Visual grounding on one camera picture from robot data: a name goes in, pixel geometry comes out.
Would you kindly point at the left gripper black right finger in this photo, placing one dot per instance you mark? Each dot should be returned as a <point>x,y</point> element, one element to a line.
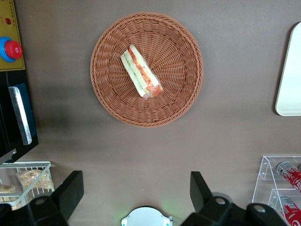
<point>200,195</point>

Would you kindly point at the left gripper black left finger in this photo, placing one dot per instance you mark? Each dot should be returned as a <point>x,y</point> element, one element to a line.
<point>63,195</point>

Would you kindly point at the sandwich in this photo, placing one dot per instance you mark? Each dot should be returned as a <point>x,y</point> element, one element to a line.
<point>141,73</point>

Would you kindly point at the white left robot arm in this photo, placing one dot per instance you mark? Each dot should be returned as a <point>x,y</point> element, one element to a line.
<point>145,217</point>

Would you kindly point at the round brown wicker basket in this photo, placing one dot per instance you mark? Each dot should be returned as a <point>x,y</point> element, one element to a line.
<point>174,58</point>

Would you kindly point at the cream plastic tray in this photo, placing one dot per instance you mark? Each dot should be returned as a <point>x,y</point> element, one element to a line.
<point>291,82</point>

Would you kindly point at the clear puffed snack bag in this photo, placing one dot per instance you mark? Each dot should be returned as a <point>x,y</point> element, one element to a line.
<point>7,189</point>
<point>13,203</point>
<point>33,179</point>

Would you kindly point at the clear acrylic bottle rack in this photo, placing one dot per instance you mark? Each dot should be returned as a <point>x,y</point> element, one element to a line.
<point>263,179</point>

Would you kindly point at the silver metal bar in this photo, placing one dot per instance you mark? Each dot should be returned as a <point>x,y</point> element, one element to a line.
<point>21,117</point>

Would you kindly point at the red cola bottle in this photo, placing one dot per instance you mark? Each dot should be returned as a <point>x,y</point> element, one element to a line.
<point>291,179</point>
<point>291,213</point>

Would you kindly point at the black benchtop machine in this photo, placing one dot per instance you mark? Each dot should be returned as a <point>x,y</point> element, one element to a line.
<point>5,117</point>

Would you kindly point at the red emergency stop button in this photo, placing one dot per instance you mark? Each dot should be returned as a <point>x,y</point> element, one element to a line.
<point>13,50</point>

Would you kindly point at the yellow control panel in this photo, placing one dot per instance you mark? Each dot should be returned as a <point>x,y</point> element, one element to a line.
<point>9,14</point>

